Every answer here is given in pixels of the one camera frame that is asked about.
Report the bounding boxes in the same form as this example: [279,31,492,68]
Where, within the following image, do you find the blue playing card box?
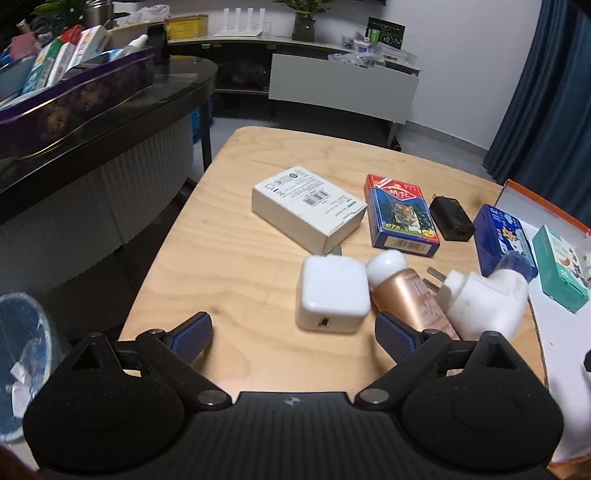
[364,174,441,258]

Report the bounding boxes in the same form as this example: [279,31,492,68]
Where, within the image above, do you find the white cardboard box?
[252,166,368,256]

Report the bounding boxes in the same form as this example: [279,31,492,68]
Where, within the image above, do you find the white cube charger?
[295,247,371,334]

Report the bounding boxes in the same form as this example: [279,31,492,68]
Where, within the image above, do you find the white plug-in repellent device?
[427,251,532,341]

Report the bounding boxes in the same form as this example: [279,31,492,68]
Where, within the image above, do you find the orange-edged white box tray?
[494,179,591,464]

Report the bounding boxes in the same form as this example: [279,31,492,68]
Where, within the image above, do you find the yellow box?
[168,14,209,40]

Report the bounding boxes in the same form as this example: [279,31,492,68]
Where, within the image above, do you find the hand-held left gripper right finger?
[355,311,532,411]

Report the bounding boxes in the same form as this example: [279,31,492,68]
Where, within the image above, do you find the black stand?
[148,32,169,63]

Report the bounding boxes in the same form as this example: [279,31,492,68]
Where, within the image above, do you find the potted green plant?
[272,0,338,42]

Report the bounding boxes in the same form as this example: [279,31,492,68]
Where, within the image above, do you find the metal cup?
[83,0,114,28]

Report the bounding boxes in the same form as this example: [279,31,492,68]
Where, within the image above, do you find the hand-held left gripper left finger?
[60,311,234,410]

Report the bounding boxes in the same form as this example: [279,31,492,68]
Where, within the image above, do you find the gold bottle with white cap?
[366,249,462,341]

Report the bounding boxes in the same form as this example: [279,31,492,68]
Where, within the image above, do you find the purple tin box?
[0,46,155,160]

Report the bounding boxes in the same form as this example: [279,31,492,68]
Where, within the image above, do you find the green and white carton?
[21,39,63,95]

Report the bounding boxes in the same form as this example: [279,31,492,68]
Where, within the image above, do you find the blue floss pick box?
[473,204,539,280]

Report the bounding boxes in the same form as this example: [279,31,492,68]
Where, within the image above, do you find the clear plastic bags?
[328,48,384,68]

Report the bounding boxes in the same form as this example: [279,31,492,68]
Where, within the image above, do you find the blue water bottle pack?
[191,108,214,139]

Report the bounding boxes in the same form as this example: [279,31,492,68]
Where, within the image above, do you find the blue curtain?
[482,0,591,199]

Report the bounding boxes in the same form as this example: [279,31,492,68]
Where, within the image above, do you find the small white bottle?
[577,237,591,282]

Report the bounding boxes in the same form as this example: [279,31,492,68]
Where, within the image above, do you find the trash bin with blue bag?
[0,292,61,444]

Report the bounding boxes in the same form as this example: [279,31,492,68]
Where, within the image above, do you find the teal box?
[532,224,591,315]

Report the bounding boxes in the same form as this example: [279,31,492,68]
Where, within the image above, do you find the red and white carton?
[46,25,84,86]

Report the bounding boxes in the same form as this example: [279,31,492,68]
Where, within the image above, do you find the black glass table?
[0,55,219,296]

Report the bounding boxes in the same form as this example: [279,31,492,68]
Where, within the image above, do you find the white television cabinet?
[166,34,422,153]

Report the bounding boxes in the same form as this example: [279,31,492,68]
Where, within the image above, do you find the black charger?
[429,195,476,243]

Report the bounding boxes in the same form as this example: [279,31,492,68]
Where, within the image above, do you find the beige container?
[108,21,151,49]

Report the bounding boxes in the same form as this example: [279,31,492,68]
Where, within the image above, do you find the black and green box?
[366,17,406,51]

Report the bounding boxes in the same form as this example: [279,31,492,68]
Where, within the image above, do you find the white tube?
[108,34,149,63]

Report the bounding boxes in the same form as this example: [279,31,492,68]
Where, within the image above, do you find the white and blue carton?
[69,25,112,70]

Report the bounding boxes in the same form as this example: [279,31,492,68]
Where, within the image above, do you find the white plastic bag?
[124,4,171,26]

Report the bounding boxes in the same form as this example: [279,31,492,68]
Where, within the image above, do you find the white router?
[215,7,264,38]

